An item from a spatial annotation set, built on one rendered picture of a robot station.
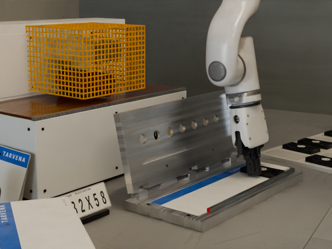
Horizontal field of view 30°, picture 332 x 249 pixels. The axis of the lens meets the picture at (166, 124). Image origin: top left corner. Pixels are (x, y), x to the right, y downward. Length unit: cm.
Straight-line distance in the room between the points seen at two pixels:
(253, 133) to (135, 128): 30
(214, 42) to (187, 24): 247
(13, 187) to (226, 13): 61
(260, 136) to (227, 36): 27
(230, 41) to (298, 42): 228
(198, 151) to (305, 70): 220
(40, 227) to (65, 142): 46
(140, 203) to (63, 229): 39
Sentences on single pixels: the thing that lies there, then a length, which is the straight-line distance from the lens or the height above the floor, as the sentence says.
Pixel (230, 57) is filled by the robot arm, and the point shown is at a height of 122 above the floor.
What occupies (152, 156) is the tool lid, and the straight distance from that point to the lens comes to 140.
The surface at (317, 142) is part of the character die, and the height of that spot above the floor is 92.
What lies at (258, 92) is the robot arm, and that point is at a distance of 149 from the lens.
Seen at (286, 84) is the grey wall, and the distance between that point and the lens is 370.
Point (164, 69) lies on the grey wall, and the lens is 397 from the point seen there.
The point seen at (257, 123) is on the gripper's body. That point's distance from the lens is 150.
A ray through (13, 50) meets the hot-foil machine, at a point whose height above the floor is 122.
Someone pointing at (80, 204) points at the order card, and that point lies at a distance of 129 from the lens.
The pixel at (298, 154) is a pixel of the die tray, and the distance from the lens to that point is 181.
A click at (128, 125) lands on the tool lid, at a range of 133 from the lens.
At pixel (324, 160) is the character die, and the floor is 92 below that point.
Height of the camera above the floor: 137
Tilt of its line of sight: 12 degrees down
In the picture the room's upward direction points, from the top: 1 degrees clockwise
